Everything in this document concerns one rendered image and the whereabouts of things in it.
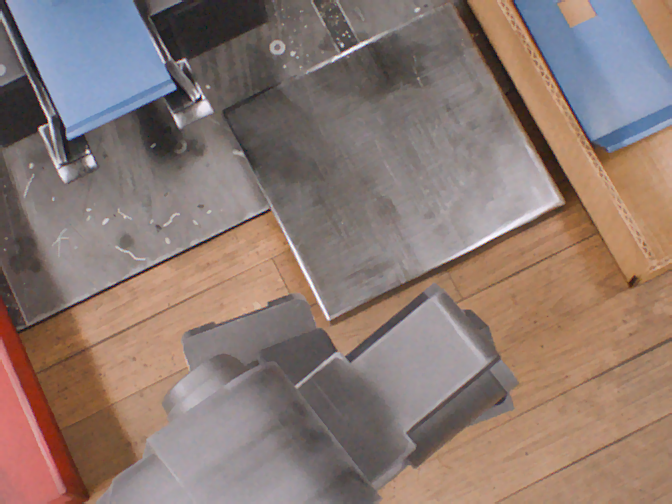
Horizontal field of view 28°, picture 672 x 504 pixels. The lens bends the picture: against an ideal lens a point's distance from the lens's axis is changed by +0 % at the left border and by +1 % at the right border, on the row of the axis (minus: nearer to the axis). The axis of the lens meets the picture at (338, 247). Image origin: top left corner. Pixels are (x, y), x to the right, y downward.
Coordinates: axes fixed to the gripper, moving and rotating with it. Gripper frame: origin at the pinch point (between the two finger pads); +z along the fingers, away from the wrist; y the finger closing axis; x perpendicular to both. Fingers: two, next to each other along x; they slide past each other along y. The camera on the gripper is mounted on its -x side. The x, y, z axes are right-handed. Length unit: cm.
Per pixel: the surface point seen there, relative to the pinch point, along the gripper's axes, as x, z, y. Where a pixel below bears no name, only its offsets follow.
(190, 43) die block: -3.0, 18.8, 16.4
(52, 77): 5.9, 12.5, 17.5
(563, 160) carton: -22.9, 10.7, 2.3
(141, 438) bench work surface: 8.5, 10.1, -5.5
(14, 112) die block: 9.3, 16.9, 15.9
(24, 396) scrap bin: 13.7, 6.9, 0.6
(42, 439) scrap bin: 13.4, 5.5, -1.8
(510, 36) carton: -21.9, 11.1, 10.9
